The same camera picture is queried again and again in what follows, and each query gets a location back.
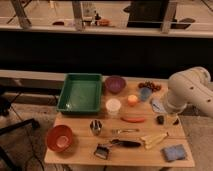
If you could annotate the black eraser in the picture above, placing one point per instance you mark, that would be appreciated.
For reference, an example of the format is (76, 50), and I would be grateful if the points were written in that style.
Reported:
(160, 119)

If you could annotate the blue sponge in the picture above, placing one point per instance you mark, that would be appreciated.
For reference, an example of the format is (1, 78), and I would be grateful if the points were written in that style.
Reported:
(173, 153)

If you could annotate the blue plastic cup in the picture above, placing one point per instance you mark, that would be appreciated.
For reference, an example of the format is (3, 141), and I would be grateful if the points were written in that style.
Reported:
(145, 93)

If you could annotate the metal cup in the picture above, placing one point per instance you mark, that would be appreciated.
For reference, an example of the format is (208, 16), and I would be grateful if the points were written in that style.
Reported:
(96, 127)

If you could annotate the orange carrot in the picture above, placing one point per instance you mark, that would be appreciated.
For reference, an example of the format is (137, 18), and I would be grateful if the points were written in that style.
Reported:
(133, 119)

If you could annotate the red bowl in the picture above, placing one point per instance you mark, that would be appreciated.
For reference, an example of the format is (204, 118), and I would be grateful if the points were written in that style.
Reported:
(59, 138)

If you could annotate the black handled brush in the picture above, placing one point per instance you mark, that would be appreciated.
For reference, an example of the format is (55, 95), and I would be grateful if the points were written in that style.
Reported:
(102, 150)

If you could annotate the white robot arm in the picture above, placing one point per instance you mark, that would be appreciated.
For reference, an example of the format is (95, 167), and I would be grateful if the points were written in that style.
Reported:
(187, 87)

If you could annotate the white plastic cup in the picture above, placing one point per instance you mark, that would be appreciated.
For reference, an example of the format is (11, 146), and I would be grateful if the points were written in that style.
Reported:
(113, 106)

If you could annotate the yellow banana toy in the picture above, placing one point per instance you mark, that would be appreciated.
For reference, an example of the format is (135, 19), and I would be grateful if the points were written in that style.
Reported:
(152, 140)

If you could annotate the green plastic tray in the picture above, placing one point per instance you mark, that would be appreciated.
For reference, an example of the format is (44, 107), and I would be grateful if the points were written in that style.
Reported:
(80, 94)

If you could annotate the orange round fruit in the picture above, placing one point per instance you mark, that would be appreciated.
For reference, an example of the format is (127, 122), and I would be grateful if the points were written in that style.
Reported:
(132, 100)

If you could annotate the blue white cloth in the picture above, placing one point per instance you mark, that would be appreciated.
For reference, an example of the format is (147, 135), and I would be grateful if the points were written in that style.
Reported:
(157, 106)

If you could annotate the purple bowl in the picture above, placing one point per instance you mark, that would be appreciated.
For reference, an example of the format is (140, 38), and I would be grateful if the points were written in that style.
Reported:
(115, 84)

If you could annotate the bunch of red grapes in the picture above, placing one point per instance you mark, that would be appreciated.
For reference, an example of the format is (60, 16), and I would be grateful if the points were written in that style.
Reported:
(151, 85)

